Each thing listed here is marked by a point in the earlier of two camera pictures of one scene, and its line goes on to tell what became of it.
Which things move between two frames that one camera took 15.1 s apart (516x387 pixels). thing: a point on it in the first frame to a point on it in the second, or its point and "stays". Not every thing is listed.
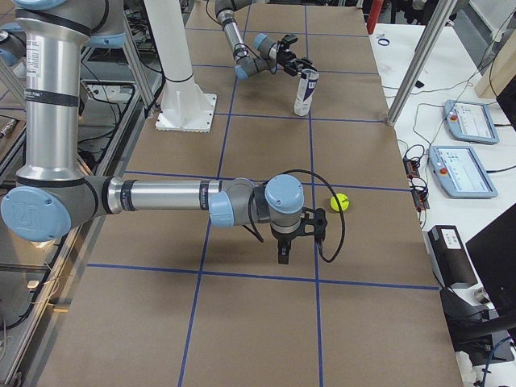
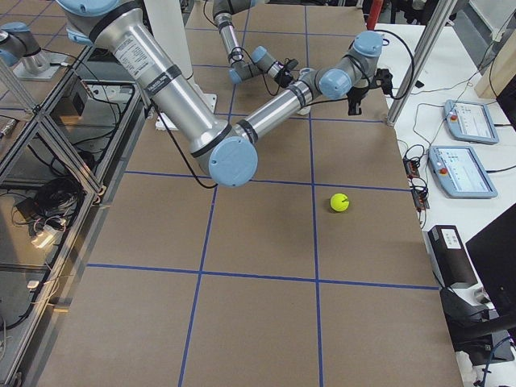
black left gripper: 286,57 to 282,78
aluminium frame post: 435,27 stays
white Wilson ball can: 303,101 stays
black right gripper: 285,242 to 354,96
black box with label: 448,256 stays
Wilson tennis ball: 343,201 stays
